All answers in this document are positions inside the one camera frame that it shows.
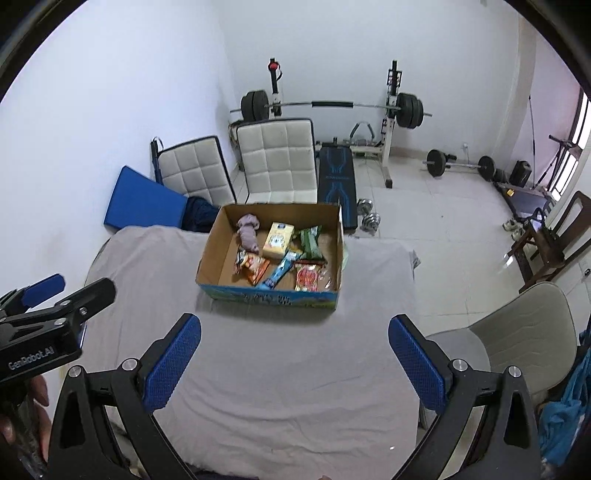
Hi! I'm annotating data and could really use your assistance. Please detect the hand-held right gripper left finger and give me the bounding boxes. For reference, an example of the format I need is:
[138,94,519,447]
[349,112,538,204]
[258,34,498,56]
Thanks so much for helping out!
[47,313,202,480]

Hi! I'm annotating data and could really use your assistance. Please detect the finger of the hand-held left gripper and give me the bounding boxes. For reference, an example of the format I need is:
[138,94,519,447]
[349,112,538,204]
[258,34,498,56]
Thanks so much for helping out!
[50,278,117,325]
[0,274,66,315]

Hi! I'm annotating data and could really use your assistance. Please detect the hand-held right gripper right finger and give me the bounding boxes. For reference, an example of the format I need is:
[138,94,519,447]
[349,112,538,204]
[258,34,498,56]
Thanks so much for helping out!
[389,314,542,480]

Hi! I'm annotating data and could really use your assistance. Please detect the cardboard box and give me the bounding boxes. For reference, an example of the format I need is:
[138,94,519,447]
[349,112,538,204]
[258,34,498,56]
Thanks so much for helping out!
[196,203,345,315]

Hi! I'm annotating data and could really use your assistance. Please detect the orange snack packet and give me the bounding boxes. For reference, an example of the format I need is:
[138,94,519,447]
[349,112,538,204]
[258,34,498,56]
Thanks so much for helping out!
[235,249,271,286]

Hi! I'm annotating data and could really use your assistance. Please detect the red snack packet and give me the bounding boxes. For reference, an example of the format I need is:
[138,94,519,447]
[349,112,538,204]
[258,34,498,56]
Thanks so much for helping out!
[293,262,331,292]

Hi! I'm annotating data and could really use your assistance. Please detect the blue long snack packet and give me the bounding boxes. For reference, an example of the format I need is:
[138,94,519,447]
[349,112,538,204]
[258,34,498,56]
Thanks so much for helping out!
[261,251,303,291]

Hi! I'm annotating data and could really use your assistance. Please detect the purple plush toy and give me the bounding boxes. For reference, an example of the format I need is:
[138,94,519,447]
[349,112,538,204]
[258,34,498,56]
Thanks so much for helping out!
[236,213,260,252]

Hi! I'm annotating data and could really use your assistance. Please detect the green snack packet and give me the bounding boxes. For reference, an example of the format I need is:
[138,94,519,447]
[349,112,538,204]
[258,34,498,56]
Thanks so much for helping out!
[295,226,322,261]

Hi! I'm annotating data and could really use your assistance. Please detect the yellow white tissue pack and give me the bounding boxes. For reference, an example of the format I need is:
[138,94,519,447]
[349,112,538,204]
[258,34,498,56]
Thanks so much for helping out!
[262,222,295,259]

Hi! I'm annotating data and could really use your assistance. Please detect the person's left hand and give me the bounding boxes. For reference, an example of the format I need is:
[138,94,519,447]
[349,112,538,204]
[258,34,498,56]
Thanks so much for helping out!
[0,375,51,462]

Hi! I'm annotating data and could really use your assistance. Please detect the grey plastic chair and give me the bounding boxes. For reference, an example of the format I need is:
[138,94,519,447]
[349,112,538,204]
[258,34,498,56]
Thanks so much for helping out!
[418,281,579,430]

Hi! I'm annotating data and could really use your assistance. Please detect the blue foam mat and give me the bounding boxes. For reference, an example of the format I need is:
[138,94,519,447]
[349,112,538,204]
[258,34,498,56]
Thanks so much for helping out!
[103,166,188,230]

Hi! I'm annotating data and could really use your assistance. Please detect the grey table cloth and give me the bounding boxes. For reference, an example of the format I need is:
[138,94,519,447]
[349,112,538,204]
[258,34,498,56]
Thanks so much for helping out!
[85,225,421,480]

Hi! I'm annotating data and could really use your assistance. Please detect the dark blue cloth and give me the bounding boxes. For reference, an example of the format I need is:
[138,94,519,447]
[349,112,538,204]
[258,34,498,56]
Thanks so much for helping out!
[181,197,220,233]

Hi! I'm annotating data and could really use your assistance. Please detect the blue black pole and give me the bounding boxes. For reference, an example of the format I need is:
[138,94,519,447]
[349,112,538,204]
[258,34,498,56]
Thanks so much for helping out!
[150,136,166,185]

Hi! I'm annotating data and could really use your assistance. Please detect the blue bag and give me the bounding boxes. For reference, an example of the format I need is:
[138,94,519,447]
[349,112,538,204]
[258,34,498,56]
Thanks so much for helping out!
[538,351,591,480]

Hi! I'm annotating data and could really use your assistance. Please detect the white padded chair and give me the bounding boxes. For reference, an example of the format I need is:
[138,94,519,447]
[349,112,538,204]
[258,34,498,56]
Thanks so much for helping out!
[157,135,237,208]
[235,119,318,205]

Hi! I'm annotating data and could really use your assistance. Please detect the black blue weight bench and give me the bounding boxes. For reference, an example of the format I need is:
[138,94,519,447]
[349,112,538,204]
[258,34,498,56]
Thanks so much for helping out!
[318,143,358,232]

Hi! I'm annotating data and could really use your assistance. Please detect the treadmill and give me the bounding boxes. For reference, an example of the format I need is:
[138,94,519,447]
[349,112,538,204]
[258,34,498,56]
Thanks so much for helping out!
[494,134,580,217]

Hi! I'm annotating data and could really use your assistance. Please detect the short barbell with black plates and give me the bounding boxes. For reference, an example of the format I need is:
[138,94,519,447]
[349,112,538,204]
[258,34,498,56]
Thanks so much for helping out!
[423,148,497,178]

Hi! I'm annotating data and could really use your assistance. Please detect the dark wooden chair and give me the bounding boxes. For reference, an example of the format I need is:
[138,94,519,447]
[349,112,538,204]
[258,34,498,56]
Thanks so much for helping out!
[508,191,591,294]

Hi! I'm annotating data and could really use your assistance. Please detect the white barbell rack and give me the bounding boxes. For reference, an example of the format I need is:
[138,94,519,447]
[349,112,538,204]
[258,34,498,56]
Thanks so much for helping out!
[268,58,407,189]

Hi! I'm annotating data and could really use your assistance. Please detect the black speaker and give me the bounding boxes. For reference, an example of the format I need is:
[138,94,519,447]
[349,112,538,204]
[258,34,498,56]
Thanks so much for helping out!
[510,160,533,188]

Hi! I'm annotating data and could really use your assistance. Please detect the long barbell with black plates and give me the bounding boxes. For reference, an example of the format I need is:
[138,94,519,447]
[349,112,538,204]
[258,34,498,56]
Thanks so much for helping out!
[230,91,433,130]

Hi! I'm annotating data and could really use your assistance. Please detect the window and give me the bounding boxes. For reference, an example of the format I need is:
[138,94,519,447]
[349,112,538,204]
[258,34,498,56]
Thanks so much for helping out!
[556,85,591,199]

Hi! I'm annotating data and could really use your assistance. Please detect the grey exercise handle frame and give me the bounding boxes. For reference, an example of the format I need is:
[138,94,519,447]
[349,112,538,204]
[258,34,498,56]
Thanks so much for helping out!
[348,121,379,146]

